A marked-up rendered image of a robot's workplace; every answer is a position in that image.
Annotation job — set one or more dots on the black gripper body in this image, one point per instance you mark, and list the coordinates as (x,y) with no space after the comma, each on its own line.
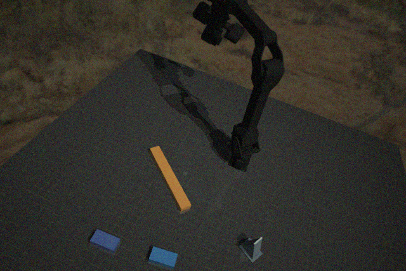
(234,31)

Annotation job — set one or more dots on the orange bar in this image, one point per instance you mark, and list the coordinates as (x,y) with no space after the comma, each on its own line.
(170,179)

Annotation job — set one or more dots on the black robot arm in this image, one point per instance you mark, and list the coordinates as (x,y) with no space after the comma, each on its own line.
(266,74)

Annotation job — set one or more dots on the blue rectangular block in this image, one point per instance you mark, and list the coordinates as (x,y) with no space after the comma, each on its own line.
(105,241)
(163,257)

